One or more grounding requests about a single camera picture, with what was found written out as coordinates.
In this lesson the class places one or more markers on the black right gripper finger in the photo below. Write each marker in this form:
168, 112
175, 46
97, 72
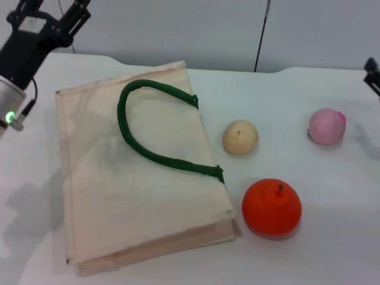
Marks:
374, 71

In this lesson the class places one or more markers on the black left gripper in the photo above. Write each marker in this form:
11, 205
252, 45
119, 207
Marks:
26, 44

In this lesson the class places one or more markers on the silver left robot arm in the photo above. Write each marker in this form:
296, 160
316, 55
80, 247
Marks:
9, 101

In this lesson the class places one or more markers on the pink toy peach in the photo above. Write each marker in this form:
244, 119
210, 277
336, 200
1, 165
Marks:
326, 127

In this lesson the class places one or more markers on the thin black pole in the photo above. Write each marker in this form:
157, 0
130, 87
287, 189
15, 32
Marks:
259, 44

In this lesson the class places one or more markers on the orange toy fruit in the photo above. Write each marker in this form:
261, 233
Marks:
271, 210

